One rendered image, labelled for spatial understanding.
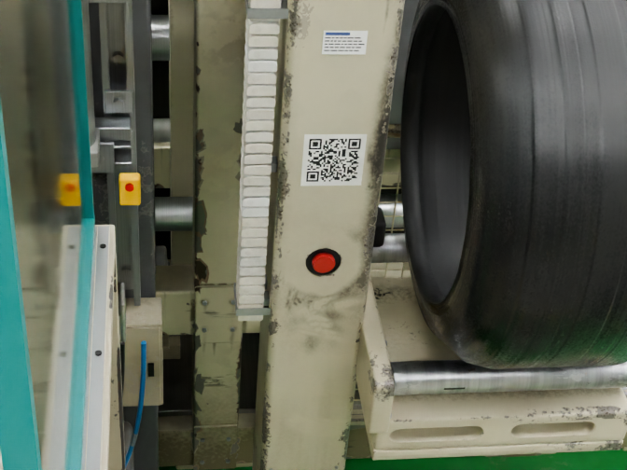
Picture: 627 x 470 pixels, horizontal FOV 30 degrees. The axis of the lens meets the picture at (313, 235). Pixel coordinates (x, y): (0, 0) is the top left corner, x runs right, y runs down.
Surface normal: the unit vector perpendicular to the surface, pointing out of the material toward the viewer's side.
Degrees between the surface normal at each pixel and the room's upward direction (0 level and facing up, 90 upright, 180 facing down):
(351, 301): 90
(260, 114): 90
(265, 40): 90
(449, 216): 35
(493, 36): 48
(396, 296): 0
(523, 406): 0
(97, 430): 0
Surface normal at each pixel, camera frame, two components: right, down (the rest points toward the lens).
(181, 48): 0.13, 0.28
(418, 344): 0.07, -0.79
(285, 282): 0.11, 0.62
